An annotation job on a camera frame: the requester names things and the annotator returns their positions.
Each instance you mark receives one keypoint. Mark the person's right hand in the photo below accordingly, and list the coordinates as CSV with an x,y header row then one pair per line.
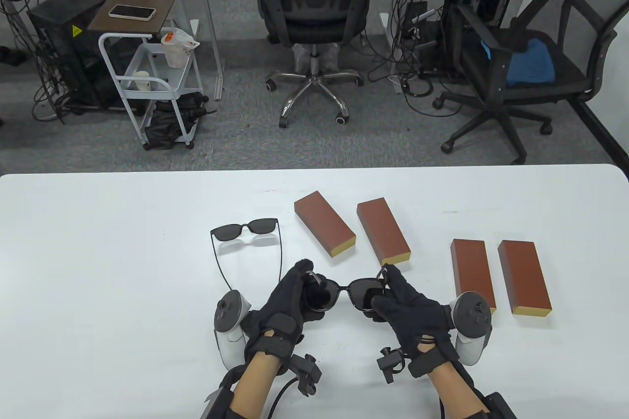
x,y
417,321

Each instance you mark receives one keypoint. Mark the blue seat cushion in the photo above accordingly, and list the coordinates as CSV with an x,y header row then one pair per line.
x,y
530,63

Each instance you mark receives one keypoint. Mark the aluminium frame post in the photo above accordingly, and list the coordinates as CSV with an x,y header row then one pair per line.
x,y
206,21

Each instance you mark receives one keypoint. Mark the black mesh armchair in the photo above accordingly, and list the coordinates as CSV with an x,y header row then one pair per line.
x,y
570,70

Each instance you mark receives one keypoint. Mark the black computer cabinet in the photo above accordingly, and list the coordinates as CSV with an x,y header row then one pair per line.
x,y
64,45

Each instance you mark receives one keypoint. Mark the black sunglasses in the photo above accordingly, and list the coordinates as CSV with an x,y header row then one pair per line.
x,y
260,226
361,293

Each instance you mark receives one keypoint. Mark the white cup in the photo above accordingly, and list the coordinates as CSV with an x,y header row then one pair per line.
x,y
143,81

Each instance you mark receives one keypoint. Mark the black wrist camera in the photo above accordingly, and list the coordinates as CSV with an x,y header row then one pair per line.
x,y
390,365
307,375

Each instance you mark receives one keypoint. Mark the grey white handheld controller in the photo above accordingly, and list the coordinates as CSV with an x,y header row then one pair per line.
x,y
471,316
228,313

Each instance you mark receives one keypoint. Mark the person's left hand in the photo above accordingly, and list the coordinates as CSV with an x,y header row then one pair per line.
x,y
277,316

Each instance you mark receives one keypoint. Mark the person's left forearm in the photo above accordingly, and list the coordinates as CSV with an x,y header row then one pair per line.
x,y
255,387

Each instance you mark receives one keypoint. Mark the black office chair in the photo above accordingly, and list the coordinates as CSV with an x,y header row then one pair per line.
x,y
314,21

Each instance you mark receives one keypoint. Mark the brown storage box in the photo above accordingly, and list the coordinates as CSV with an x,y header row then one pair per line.
x,y
322,220
523,271
471,266
383,230

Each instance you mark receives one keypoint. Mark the white smartphone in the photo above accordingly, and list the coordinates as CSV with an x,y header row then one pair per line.
x,y
131,12

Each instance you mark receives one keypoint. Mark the black computer tower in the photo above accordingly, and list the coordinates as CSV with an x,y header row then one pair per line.
x,y
422,41

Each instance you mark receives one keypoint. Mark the white rolling cart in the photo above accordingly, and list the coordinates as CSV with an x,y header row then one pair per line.
x,y
147,60

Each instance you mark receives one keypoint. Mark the white plastic bag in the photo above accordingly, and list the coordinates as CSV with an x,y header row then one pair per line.
x,y
174,48

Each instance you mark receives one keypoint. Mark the black bag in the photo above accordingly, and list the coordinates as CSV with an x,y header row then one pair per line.
x,y
164,124

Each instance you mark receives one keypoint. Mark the person's right forearm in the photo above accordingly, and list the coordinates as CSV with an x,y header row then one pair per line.
x,y
457,389

